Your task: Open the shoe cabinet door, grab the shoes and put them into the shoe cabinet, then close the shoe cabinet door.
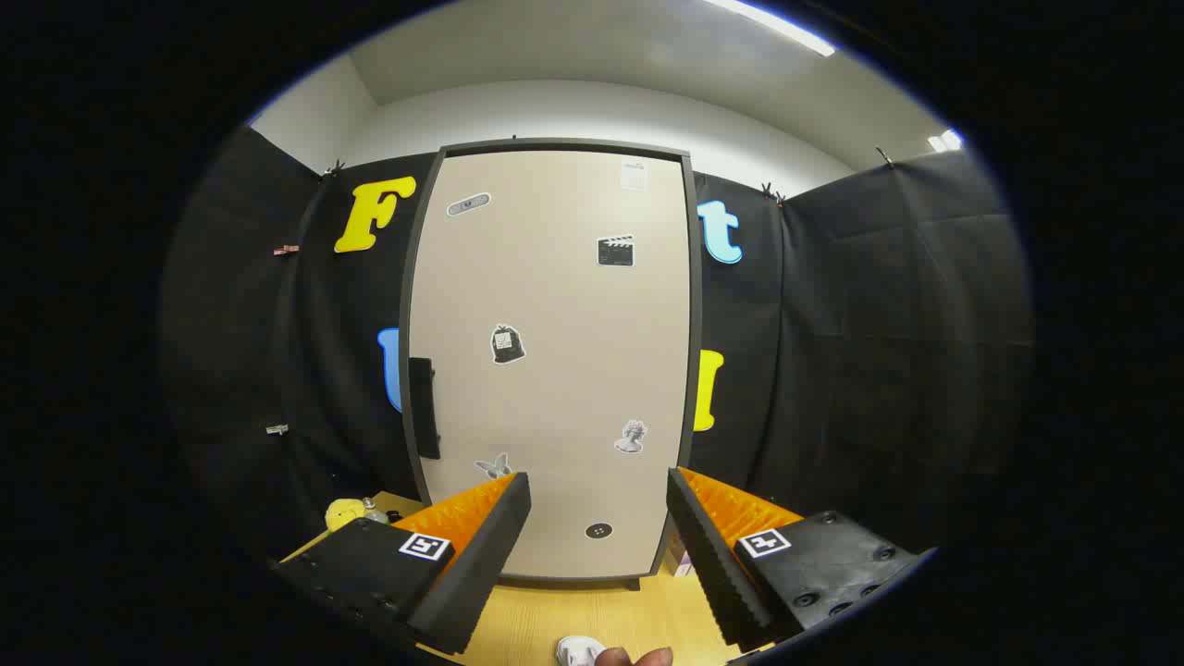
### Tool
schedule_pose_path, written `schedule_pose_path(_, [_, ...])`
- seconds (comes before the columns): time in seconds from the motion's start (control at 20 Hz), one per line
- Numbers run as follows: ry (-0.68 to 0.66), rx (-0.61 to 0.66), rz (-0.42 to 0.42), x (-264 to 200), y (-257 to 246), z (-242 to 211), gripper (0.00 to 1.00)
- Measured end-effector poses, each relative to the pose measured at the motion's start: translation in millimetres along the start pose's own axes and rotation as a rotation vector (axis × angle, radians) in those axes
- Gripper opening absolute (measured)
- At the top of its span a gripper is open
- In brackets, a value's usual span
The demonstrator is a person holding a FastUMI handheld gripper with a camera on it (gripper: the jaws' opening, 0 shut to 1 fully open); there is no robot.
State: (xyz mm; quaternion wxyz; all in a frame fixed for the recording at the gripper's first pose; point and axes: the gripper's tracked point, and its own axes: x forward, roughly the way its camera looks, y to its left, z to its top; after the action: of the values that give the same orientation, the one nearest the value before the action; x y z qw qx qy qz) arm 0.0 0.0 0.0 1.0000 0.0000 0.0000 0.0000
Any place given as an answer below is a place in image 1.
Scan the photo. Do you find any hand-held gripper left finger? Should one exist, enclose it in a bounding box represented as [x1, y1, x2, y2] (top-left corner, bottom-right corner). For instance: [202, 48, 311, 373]
[271, 472, 533, 658]

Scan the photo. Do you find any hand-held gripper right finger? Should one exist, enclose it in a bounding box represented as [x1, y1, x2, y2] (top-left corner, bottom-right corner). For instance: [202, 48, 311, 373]
[666, 465, 935, 653]

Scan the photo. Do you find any white shoe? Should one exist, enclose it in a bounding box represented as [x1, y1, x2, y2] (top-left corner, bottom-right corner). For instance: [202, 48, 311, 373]
[555, 635, 607, 666]

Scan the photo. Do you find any black door handle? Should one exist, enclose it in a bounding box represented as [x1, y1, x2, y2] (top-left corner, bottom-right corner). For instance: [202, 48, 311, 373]
[408, 356, 441, 461]

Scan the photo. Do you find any grey shoe cabinet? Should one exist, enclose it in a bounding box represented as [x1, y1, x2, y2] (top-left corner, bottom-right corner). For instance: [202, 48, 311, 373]
[398, 137, 704, 593]

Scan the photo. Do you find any yellow pineapple plush toy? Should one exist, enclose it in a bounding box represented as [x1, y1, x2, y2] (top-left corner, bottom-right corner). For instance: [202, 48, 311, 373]
[325, 498, 371, 533]

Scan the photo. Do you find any black backdrop cloth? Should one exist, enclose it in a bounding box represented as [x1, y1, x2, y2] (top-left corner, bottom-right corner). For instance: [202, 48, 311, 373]
[162, 125, 1032, 565]

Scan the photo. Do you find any long ceiling light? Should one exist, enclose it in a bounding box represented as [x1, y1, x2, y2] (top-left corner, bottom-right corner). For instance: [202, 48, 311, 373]
[703, 0, 836, 58]

